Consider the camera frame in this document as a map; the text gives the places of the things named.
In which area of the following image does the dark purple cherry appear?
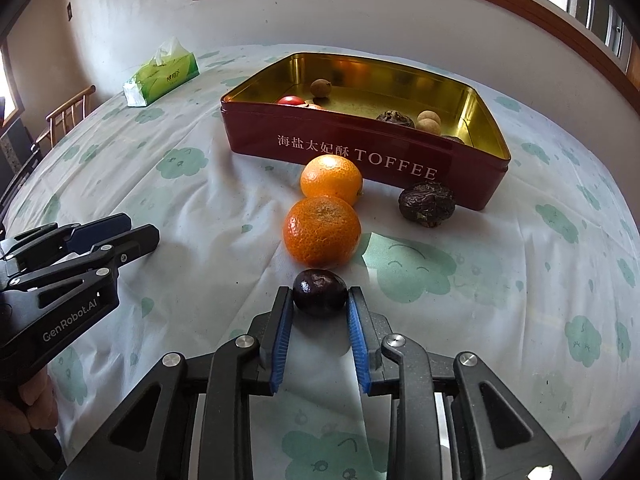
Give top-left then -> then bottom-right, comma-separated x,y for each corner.
292,269 -> 348,318

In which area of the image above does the tan longan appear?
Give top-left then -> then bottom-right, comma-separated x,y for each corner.
416,118 -> 442,136
416,110 -> 442,125

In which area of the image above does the wrinkled dark passion fruit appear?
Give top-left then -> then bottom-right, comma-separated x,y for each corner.
376,110 -> 414,128

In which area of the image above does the red cherry tomato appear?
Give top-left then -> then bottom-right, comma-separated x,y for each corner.
278,96 -> 306,106

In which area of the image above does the brown longan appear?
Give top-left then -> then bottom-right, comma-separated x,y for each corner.
309,78 -> 332,99

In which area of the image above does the left hand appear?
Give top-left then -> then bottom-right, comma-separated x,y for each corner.
1,368 -> 58,434

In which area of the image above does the lower orange mandarin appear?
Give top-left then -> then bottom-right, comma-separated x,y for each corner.
282,196 -> 361,269

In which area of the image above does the wooden chair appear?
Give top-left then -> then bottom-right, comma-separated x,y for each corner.
0,84 -> 98,201

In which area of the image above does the dark wrinkled date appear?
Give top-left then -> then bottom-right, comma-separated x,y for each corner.
398,181 -> 456,228

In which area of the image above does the white cloud pattern tablecloth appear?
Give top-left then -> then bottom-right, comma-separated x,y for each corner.
6,44 -> 639,479

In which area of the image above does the green tissue pack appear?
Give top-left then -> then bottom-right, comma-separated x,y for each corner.
122,37 -> 200,107

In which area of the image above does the red gold toffee tin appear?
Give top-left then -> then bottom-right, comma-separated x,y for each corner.
220,52 -> 511,210

